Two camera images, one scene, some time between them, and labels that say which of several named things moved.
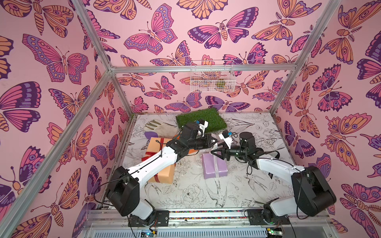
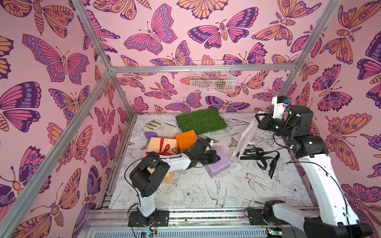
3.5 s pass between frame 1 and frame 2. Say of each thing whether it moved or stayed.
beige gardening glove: stayed
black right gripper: moved
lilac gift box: moved
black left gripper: moved
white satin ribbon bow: moved
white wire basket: stayed
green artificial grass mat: stayed
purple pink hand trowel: stayed
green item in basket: stayed
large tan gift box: stayed
